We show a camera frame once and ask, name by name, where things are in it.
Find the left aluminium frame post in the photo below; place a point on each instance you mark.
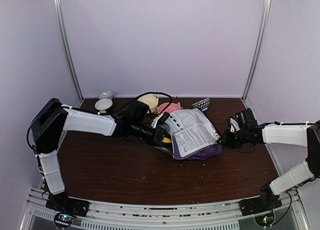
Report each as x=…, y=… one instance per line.
x=66, y=48

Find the light blue striped bowl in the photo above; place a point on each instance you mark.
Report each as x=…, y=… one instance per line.
x=109, y=94

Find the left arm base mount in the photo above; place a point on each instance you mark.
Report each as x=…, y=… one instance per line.
x=61, y=202

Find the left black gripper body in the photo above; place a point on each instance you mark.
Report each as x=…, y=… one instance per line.
x=156, y=140

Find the pink cat-ear pet bowl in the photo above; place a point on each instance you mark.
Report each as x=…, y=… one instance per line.
x=168, y=107

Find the aluminium frame post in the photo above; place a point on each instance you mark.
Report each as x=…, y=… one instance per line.
x=66, y=48
x=264, y=19

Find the right aluminium frame post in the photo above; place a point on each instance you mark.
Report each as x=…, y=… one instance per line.
x=264, y=19

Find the purple pet food bag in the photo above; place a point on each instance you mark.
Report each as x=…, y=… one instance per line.
x=193, y=136

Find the cream cat-ear pet bowl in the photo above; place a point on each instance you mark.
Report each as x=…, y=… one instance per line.
x=151, y=101

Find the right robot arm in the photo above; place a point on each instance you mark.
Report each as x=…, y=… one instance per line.
x=244, y=129

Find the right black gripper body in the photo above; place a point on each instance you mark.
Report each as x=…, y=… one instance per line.
x=232, y=141

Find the navy white-dotted bowl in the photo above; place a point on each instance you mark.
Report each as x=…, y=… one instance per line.
x=103, y=105

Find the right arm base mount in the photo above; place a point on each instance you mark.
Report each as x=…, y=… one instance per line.
x=266, y=201

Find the blue zigzag patterned bowl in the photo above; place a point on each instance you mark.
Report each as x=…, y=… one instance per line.
x=202, y=105

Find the yellow plastic scoop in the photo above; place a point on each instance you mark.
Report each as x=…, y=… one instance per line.
x=166, y=140

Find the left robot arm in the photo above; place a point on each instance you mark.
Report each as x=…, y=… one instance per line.
x=55, y=118

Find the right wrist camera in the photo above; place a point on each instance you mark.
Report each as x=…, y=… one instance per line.
x=233, y=124

